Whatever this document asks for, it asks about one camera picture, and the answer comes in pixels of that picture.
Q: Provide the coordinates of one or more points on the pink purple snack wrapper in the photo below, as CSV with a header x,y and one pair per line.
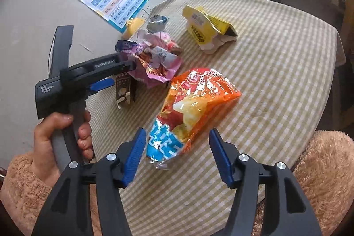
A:
x,y
160,64

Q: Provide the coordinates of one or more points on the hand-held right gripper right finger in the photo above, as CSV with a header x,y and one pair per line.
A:
x,y
221,158

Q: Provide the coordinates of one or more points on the pink foil wrapper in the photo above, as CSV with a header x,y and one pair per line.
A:
x,y
163,39

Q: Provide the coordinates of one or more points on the dark blue cookie wrapper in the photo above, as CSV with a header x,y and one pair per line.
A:
x,y
125,45

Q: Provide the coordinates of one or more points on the yellow cardboard box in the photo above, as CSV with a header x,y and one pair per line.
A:
x,y
199,28

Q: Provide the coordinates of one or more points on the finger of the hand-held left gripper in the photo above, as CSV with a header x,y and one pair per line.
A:
x,y
110,67
102,84

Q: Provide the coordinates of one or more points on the small brown carton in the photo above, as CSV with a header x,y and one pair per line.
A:
x,y
124,89

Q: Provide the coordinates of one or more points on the checked table mat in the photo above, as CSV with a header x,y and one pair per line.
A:
x,y
276,73

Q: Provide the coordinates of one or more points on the fuzzy tan clothing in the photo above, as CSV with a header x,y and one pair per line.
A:
x,y
326,175

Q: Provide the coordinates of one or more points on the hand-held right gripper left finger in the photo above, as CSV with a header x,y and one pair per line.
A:
x,y
135,158

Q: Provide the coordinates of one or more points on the orange chip bag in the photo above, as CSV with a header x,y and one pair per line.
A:
x,y
193,103

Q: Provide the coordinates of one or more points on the silver wrapper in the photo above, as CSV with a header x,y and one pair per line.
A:
x,y
157,23

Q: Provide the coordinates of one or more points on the person's left forearm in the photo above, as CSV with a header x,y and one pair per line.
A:
x,y
19,197

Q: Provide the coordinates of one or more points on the person's left hand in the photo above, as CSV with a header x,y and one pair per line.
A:
x,y
44,147

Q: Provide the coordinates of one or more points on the white wall socket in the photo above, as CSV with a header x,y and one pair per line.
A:
x,y
145,13

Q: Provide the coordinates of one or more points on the yellow duck chair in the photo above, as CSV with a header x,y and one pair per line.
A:
x,y
134,24

